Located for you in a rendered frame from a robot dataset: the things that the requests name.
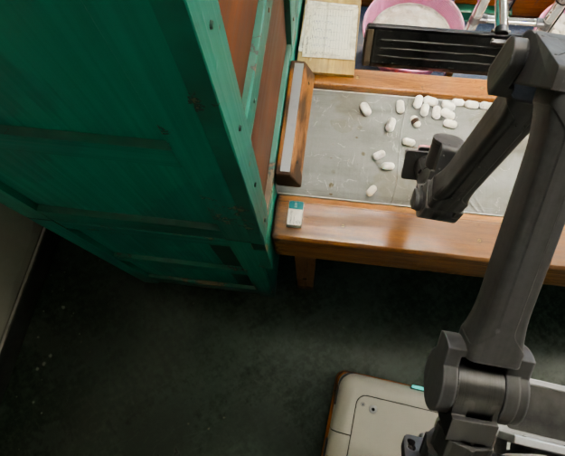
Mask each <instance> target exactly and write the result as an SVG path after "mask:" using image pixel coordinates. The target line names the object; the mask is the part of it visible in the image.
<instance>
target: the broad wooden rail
mask: <svg viewBox="0 0 565 456"><path fill-rule="evenodd" d="M289 201H298V202H304V211H303V219H302V226H301V228H294V227H287V212H288V205H289ZM502 220H503V217H498V216H489V215H480V214H463V215H462V216H461V217H460V218H459V219H458V220H457V221H456V222H455V223H447V222H441V221H437V220H431V219H426V218H420V217H417V216H416V211H415V210H413V209H411V208H410V207H401V206H393V205H384V204H367V203H358V202H349V201H341V200H332V199H323V198H314V197H305V196H296V195H278V197H277V200H276V205H275V212H274V218H273V224H272V232H271V237H272V241H273V244H274V248H275V252H276V254H281V255H289V256H297V257H305V258H313V259H321V260H329V261H345V262H352V263H360V264H369V265H377V266H385V267H393V268H401V269H409V270H417V271H433V272H441V273H449V274H457V275H465V276H473V277H481V278H483V277H484V276H485V272H486V269H487V266H488V263H489V260H490V257H491V254H492V251H493V248H494V244H495V241H496V238H497V235H498V233H499V230H500V227H501V223H502ZM543 284H545V285H553V286H562V287H565V225H564V228H563V230H562V233H561V236H560V239H559V242H558V244H557V247H556V250H555V253H554V254H553V257H552V260H551V264H550V267H549V269H548V271H547V274H546V276H545V279H544V282H543Z"/></svg>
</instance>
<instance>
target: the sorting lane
mask: <svg viewBox="0 0 565 456"><path fill-rule="evenodd" d="M415 98H416V97H406V96H395V95H385V94H374V93H363V92H353V91H342V90H322V89H313V97H312V104H311V110H310V118H309V124H308V131H307V134H306V150H305V158H304V166H303V173H302V183H301V187H293V186H284V185H279V186H278V195H296V196H305V197H314V198H323V199H332V200H341V201H349V202H358V203H367V204H384V205H393V206H401V207H410V199H411V197H412V194H413V191H414V188H415V187H416V185H417V180H410V179H403V178H401V175H400V173H401V169H402V167H403V162H404V155H405V150H406V149H407V148H408V149H410V150H418V147H419V146H421V145H427V146H430V145H431V142H432V139H433V136H434V135H435V134H437V133H447V134H450V135H454V136H457V137H459V138H461V139H463V140H464V142H465V141H466V139H467V137H468V136H469V135H470V133H471V132H472V130H473V129H474V128H475V126H476V125H477V123H478V122H479V120H480V119H481V118H482V117H483V116H484V114H485V113H486V111H487V109H481V108H480V102H478V103H479V107H478V108H477V109H470V108H467V107H466V106H465V103H464V105H463V106H456V107H455V109H454V110H453V112H454V113H455V118H454V119H452V120H454V121H456V122H457V127H456V128H448V127H445V126H444V124H443V122H444V120H445V119H446V118H445V117H443V116H441V114H440V118H439V119H433V118H432V109H433V107H432V106H430V105H429V110H428V115H427V116H425V117H423V116H421V115H420V111H421V107H420V108H419V109H415V108H414V107H413V102H414V100H415ZM398 100H403V101H404V108H405V110H404V112H403V113H401V114H400V113H398V112H397V110H396V102H397V101H398ZM362 102H366V103H367V104H368V105H369V107H370V109H371V110H372V113H371V115H370V116H364V115H363V112H362V111H361V109H360V105H361V103H362ZM412 116H417V117H418V118H419V121H420V127H419V128H414V126H413V125H412V123H411V122H410V118H411V117H412ZM389 118H395V119H396V124H395V128H394V130H393V131H392V132H388V131H387V130H386V124H387V121H388V119H389ZM529 135H530V133H529V134H528V135H527V136H526V138H525V139H524V140H523V141H522V142H521V143H520V144H519V145H518V146H517V147H516V148H515V149H514V151H513V152H512V153H511V154H510V155H509V156H508V157H507V158H506V159H505V160H504V161H503V163H502V164H501V165H500V166H499V167H498V168H496V170H495V171H494V172H493V173H492V174H491V175H490V176H489V177H488V178H487V179H486V180H485V181H484V182H483V183H482V184H481V185H480V187H479V188H478V189H477V190H476V191H475V192H474V193H473V195H472V196H471V198H470V200H469V205H468V207H467V208H466V209H465V210H464V214H480V215H489V216H498V217H504V213H505V210H506V207H507V205H508V202H509V199H510V196H511V193H512V190H513V185H514V182H515V179H516V177H517V174H518V171H519V168H520V165H521V163H522V160H523V154H524V151H525V149H526V146H527V142H528V138H529ZM404 138H410V139H414V140H415V142H416V143H415V145H414V146H413V147H410V146H407V145H404V144H403V143H402V140H403V139H404ZM380 150H383V151H385V156H384V157H382V158H380V159H378V160H375V159H373V157H372V155H373V154H374V153H376V152H378V151H380ZM385 162H391V163H393V164H394V165H395V167H394V168H393V169H392V170H384V169H382V168H381V165H382V163H385ZM371 185H375V186H376V187H377V190H376V192H375V193H374V194H373V195H372V196H368V195H367V194H366V191H367V190H368V189H369V188H370V186H371ZM410 208H411V207H410Z"/></svg>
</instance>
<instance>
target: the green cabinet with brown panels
mask: <svg viewBox="0 0 565 456"><path fill-rule="evenodd" d="M295 4H296V0H0V203H1V204H4V205H5V206H7V207H9V208H11V209H13V210H14V211H16V212H17V213H19V214H22V215H23V216H25V217H27V218H34V219H43V220H51V221H52V220H53V221H62V222H70V223H85V224H94V225H102V226H110V227H118V228H127V229H135V230H143V231H150V232H159V233H174V234H182V235H191V236H199V237H207V238H215V239H223V240H233V241H242V242H252V243H253V244H261V245H265V241H266V235H267V229H268V214H269V208H270V203H271V197H272V191H273V185H274V177H275V171H276V164H277V157H278V146H279V140H280V133H281V127H282V119H283V113H284V107H285V99H286V93H287V81H288V74H289V68H290V61H291V53H292V49H293V42H294V36H295V28H296V18H295Z"/></svg>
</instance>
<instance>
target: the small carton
mask: <svg viewBox="0 0 565 456"><path fill-rule="evenodd" d="M303 211H304V202H298V201H289V205H288V212H287V227H294V228H301V226H302V219H303Z"/></svg>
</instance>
